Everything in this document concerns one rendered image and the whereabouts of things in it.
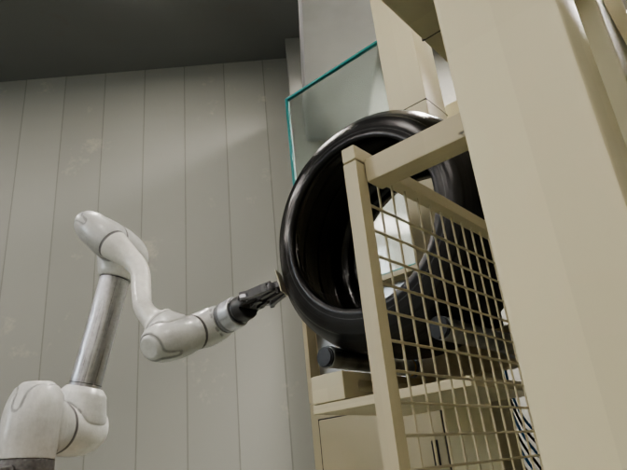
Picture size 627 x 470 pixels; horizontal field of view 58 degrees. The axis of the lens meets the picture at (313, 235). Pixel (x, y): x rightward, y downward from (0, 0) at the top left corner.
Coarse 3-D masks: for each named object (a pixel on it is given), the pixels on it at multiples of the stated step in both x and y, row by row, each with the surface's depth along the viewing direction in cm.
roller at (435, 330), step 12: (432, 324) 107; (444, 324) 105; (456, 324) 107; (468, 324) 112; (432, 336) 106; (444, 336) 105; (456, 336) 107; (468, 336) 110; (480, 336) 114; (492, 348) 120; (504, 348) 123
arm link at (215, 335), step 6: (198, 312) 160; (204, 312) 160; (210, 312) 161; (204, 318) 158; (210, 318) 159; (204, 324) 157; (210, 324) 158; (210, 330) 158; (216, 330) 159; (222, 330) 159; (210, 336) 158; (216, 336) 159; (222, 336) 161; (228, 336) 163; (210, 342) 159; (216, 342) 162; (204, 348) 164
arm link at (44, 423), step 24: (24, 384) 163; (48, 384) 165; (24, 408) 157; (48, 408) 160; (72, 408) 172; (0, 432) 156; (24, 432) 155; (48, 432) 158; (72, 432) 168; (0, 456) 153; (24, 456) 153; (48, 456) 157
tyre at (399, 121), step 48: (336, 144) 133; (384, 144) 145; (336, 192) 154; (384, 192) 154; (288, 240) 136; (336, 240) 158; (432, 240) 110; (480, 240) 108; (288, 288) 133; (336, 288) 153; (432, 288) 108; (480, 288) 111; (336, 336) 122
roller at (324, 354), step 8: (320, 352) 123; (328, 352) 121; (336, 352) 122; (344, 352) 125; (352, 352) 127; (320, 360) 122; (328, 360) 121; (336, 360) 122; (344, 360) 124; (352, 360) 126; (360, 360) 128; (368, 360) 130; (400, 360) 141; (408, 360) 144; (336, 368) 124; (344, 368) 125; (352, 368) 127; (360, 368) 129; (368, 368) 131; (400, 368) 140; (408, 368) 142
